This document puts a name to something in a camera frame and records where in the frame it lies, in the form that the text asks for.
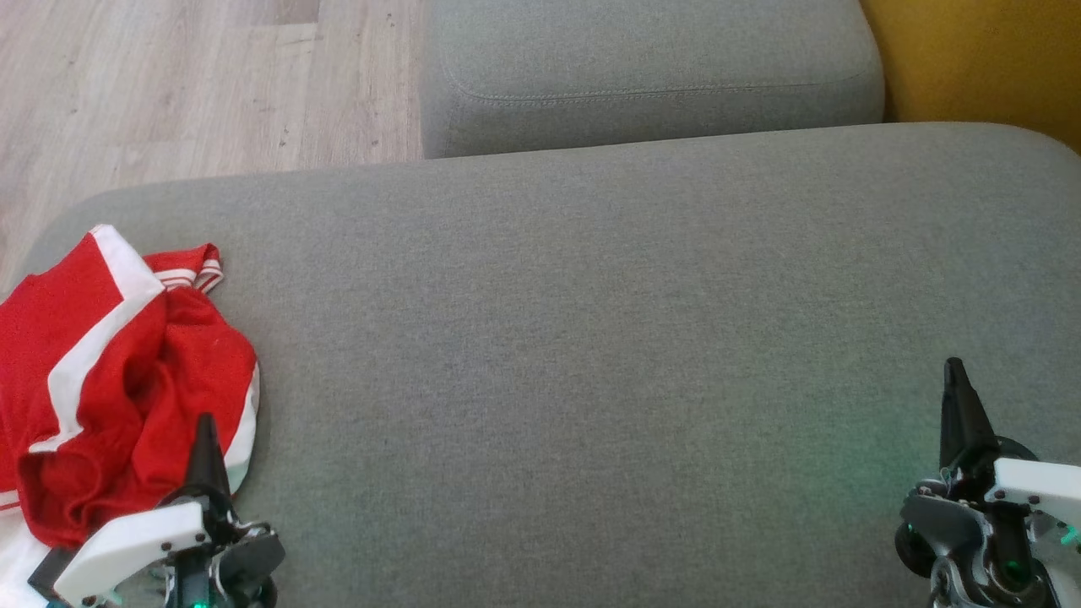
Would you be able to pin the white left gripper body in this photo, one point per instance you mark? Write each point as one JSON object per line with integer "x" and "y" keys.
{"x": 143, "y": 549}

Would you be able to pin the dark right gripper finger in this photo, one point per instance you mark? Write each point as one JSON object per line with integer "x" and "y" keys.
{"x": 963, "y": 422}

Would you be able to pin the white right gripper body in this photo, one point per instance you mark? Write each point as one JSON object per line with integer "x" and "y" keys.
{"x": 1030, "y": 490}

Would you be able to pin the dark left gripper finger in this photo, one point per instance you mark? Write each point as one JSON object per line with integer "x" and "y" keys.
{"x": 207, "y": 473}

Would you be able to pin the red white basketball jersey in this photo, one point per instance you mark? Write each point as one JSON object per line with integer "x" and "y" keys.
{"x": 34, "y": 338}

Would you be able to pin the mustard yellow upholstered block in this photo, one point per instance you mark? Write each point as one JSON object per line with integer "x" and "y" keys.
{"x": 988, "y": 59}

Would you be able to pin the grey fabric sofa seat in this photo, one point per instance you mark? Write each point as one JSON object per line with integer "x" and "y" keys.
{"x": 591, "y": 338}

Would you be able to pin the grey fabric sofa cushion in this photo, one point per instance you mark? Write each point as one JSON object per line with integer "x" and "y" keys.
{"x": 650, "y": 59}

